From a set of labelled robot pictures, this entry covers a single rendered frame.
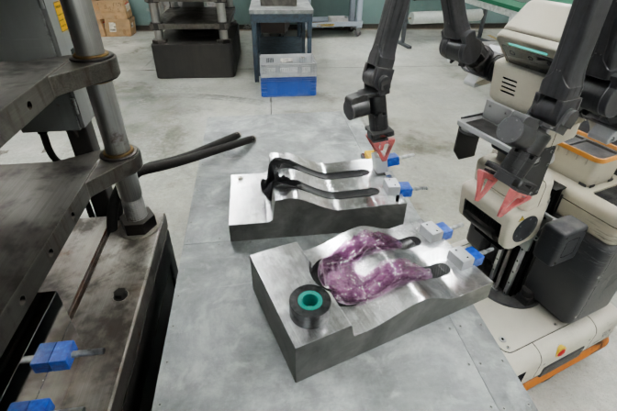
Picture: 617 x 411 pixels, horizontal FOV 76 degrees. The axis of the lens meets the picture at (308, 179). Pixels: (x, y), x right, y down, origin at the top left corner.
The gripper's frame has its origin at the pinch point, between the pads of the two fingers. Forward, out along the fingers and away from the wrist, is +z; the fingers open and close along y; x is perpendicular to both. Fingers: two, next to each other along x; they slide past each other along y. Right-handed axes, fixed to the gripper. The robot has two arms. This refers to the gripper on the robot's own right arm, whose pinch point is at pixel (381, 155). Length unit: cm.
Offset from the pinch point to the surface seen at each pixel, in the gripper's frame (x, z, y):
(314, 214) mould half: -25.1, 5.6, 17.6
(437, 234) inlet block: 4.4, 11.9, 30.1
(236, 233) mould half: -47, 7, 17
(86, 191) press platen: -77, -16, 23
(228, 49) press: -68, -12, -380
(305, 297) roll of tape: -32, 4, 52
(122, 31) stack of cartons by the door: -248, -52, -614
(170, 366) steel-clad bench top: -61, 13, 52
